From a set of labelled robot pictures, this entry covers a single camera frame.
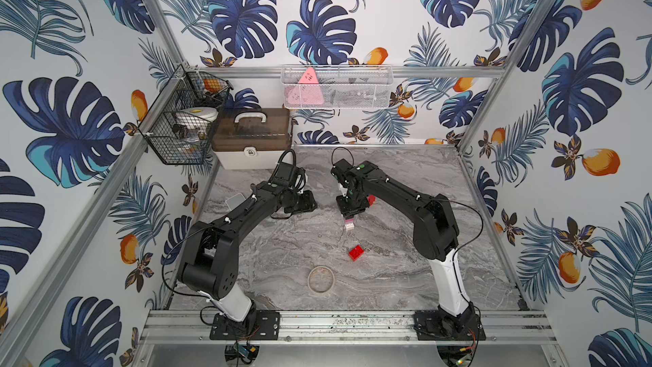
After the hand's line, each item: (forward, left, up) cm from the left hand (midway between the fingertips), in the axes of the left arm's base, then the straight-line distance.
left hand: (313, 201), depth 88 cm
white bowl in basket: (+15, +37, +23) cm, 46 cm away
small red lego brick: (-2, -19, +7) cm, 20 cm away
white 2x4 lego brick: (-3, -13, -11) cm, 18 cm away
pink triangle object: (+31, +5, +23) cm, 39 cm away
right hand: (0, -13, -7) cm, 15 cm away
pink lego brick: (-1, -13, -9) cm, 16 cm away
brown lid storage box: (+26, +28, +3) cm, 39 cm away
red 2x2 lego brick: (-13, -16, -11) cm, 23 cm away
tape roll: (-22, -4, -12) cm, 25 cm away
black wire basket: (+17, +47, +16) cm, 53 cm away
